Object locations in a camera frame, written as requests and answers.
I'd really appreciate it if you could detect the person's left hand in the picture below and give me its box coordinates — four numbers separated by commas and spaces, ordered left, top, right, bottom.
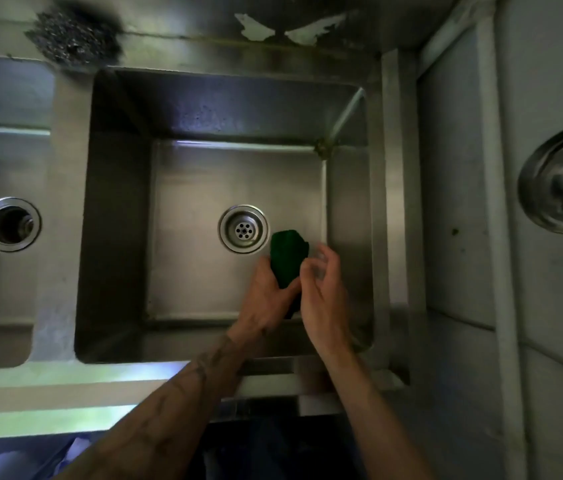
226, 254, 307, 347

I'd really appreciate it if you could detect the person's right hand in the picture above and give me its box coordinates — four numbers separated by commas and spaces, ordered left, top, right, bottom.
299, 243, 355, 364

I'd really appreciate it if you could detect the green scouring cloth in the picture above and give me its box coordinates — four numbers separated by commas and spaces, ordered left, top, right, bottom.
270, 228, 311, 321

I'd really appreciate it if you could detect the person's left forearm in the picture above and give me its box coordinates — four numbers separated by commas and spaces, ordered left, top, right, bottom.
56, 332, 262, 480

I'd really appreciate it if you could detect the person's right forearm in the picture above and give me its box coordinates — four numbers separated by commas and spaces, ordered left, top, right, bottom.
319, 344, 435, 480

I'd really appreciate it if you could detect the grey steel wool scourer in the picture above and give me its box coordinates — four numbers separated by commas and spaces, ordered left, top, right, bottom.
24, 0, 125, 68

